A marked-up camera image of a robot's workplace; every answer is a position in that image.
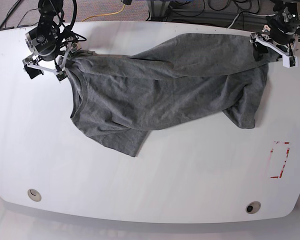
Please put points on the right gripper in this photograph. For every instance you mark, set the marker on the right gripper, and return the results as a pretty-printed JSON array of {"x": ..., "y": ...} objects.
[{"x": 31, "y": 63}]

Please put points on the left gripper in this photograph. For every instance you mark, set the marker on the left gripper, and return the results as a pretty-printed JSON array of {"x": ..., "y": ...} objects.
[{"x": 282, "y": 41}]

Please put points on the grey t-shirt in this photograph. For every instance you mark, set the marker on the grey t-shirt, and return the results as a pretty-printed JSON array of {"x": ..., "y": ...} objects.
[{"x": 118, "y": 100}]

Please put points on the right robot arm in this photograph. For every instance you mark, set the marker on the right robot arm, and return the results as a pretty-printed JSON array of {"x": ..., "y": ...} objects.
[{"x": 51, "y": 42}]

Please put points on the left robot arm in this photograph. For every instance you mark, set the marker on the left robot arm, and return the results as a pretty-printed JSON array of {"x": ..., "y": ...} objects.
[{"x": 287, "y": 12}]

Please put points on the red tape rectangle marking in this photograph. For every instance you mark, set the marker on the red tape rectangle marking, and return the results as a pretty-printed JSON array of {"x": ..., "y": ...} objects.
[{"x": 278, "y": 158}]

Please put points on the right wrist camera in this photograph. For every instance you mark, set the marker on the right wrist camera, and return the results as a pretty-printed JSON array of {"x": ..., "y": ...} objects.
[{"x": 61, "y": 75}]

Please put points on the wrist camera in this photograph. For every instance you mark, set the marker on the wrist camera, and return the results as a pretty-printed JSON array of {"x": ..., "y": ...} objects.
[
  {"x": 289, "y": 61},
  {"x": 61, "y": 75}
]

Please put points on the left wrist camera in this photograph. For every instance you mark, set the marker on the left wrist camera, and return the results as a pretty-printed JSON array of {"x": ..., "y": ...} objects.
[{"x": 289, "y": 61}]

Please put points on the aluminium frame stand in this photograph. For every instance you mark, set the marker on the aluminium frame stand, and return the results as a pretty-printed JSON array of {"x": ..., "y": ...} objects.
[{"x": 157, "y": 9}]

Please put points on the left table cable grommet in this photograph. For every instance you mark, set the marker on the left table cable grommet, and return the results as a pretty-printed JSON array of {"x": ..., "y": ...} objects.
[{"x": 34, "y": 195}]

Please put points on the table cable grommet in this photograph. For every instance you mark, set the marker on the table cable grommet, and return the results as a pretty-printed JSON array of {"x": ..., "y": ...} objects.
[
  {"x": 253, "y": 207},
  {"x": 34, "y": 195}
]

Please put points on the right table cable grommet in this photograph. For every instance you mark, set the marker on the right table cable grommet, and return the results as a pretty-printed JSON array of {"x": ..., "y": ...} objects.
[{"x": 253, "y": 207}]

